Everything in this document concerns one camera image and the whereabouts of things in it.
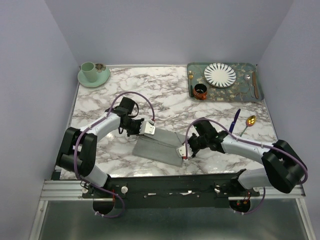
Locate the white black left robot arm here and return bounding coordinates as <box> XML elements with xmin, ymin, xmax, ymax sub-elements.
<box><xmin>55</xmin><ymin>97</ymin><xmax>144</xmax><ymax>198</ymax></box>

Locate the mint green cup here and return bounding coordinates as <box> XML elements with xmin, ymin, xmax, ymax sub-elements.
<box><xmin>80</xmin><ymin>61</ymin><xmax>98</xmax><ymax>83</ymax></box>

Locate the brown wooden knife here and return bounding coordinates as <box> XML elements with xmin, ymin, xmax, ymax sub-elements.
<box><xmin>252</xmin><ymin>71</ymin><xmax>259</xmax><ymax>99</ymax></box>

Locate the blue handled utensil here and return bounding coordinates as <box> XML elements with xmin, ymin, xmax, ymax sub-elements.
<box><xmin>229</xmin><ymin>108</ymin><xmax>241</xmax><ymax>133</ymax></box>

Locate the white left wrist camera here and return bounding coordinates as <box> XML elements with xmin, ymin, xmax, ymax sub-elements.
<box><xmin>139</xmin><ymin>120</ymin><xmax>156</xmax><ymax>135</ymax></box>

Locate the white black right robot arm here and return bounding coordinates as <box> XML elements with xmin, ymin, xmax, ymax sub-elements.
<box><xmin>184</xmin><ymin>117</ymin><xmax>309</xmax><ymax>196</ymax></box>

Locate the black metal base frame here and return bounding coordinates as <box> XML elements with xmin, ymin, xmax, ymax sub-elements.
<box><xmin>76</xmin><ymin>173</ymin><xmax>263</xmax><ymax>212</ymax></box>

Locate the teal floral serving tray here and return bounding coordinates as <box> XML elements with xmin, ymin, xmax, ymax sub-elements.
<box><xmin>186</xmin><ymin>62</ymin><xmax>264</xmax><ymax>102</ymax></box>

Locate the grey woven cloth napkin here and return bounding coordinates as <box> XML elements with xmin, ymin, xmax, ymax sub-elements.
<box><xmin>132</xmin><ymin>128</ymin><xmax>185</xmax><ymax>167</ymax></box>

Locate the mint green floral plate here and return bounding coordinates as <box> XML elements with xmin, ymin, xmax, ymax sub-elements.
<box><xmin>77</xmin><ymin>63</ymin><xmax>111</xmax><ymax>88</ymax></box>

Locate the red black tea cup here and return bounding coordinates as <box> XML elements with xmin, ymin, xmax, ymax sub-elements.
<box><xmin>193</xmin><ymin>83</ymin><xmax>208</xmax><ymax>101</ymax></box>

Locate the gold spoon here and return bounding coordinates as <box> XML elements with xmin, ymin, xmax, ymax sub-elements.
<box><xmin>239</xmin><ymin>115</ymin><xmax>257</xmax><ymax>137</ymax></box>

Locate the white blue striped plate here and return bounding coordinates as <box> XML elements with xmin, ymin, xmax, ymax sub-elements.
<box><xmin>203</xmin><ymin>62</ymin><xmax>237</xmax><ymax>88</ymax></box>

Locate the gold fork green handle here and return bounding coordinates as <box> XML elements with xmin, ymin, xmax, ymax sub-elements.
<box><xmin>188</xmin><ymin>70</ymin><xmax>194</xmax><ymax>98</ymax></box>

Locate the silver spoon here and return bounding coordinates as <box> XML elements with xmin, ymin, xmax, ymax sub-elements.
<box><xmin>243</xmin><ymin>74</ymin><xmax>254</xmax><ymax>98</ymax></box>

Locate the aluminium extrusion rail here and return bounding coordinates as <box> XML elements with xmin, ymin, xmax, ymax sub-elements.
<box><xmin>40</xmin><ymin>180</ymin><xmax>306</xmax><ymax>201</ymax></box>

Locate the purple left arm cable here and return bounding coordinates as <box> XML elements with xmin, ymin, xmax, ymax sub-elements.
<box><xmin>73</xmin><ymin>91</ymin><xmax>156</xmax><ymax>218</ymax></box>

